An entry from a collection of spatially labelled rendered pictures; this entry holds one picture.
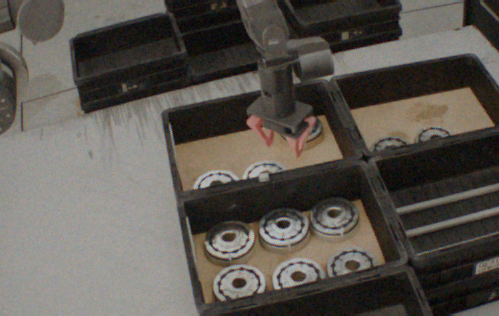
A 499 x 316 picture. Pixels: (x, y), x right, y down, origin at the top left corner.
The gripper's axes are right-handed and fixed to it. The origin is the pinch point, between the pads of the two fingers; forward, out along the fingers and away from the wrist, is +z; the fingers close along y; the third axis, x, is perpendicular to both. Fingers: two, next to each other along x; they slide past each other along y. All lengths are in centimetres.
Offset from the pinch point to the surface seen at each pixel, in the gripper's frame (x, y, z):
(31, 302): 40, 46, 36
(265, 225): 2.8, 4.6, 21.1
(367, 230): -8.5, -13.1, 24.1
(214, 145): -14.2, 31.4, 24.1
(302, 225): -0.9, -2.0, 21.2
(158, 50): -75, 111, 59
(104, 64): -59, 124, 58
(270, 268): 10.0, -1.3, 23.9
